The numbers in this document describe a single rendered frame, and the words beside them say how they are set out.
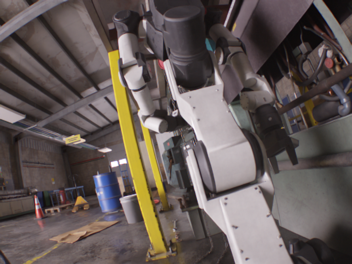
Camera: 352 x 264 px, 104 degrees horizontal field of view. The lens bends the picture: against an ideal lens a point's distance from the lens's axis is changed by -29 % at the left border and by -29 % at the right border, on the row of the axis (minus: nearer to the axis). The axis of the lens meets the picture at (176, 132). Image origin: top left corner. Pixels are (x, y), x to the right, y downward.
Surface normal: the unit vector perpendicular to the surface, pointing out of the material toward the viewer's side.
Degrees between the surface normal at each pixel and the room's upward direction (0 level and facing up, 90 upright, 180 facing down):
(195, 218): 90
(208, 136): 50
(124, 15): 83
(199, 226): 90
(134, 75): 97
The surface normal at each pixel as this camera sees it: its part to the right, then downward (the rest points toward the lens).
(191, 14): -0.17, -0.55
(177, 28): -0.33, 0.81
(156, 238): 0.03, -0.19
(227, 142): -0.21, -0.71
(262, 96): 0.09, -0.43
